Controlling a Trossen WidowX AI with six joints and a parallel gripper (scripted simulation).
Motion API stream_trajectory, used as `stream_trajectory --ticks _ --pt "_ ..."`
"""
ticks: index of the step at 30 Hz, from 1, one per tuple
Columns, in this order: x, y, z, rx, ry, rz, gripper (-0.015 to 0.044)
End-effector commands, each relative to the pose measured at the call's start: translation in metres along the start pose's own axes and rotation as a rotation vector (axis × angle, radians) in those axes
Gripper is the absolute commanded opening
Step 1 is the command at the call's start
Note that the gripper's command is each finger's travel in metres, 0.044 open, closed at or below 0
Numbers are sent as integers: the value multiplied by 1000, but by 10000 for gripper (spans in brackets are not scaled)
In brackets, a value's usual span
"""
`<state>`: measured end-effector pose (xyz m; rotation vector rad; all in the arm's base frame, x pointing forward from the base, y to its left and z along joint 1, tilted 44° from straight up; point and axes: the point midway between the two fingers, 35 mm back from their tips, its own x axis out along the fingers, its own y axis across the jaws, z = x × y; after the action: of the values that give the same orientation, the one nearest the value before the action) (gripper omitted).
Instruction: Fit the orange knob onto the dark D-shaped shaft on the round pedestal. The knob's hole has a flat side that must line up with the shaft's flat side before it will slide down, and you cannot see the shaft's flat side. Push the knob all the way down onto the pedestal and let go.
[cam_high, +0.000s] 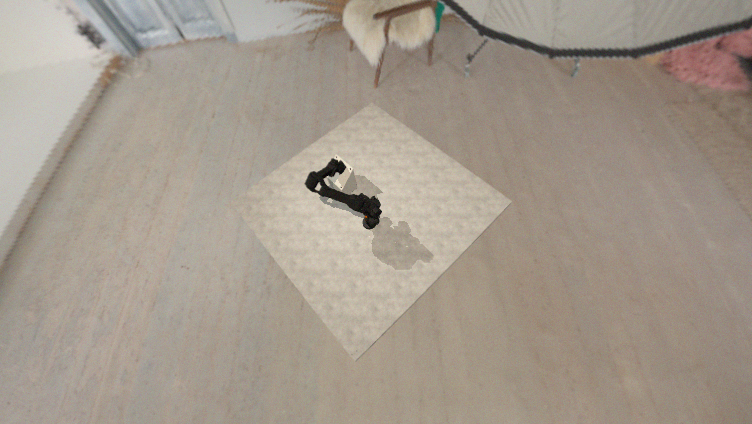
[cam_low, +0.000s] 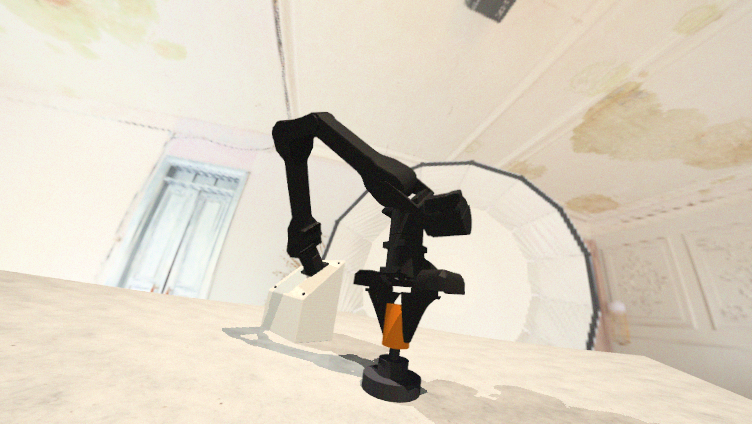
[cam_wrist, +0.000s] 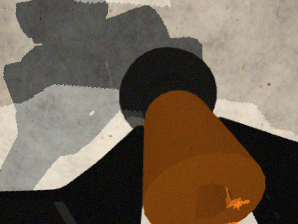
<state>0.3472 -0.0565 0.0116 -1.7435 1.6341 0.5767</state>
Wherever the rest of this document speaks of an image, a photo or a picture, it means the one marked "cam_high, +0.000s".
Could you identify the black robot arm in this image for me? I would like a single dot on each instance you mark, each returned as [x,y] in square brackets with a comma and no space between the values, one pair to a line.
[355,202]

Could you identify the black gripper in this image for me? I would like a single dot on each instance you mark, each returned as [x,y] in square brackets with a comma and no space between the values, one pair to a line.
[371,221]

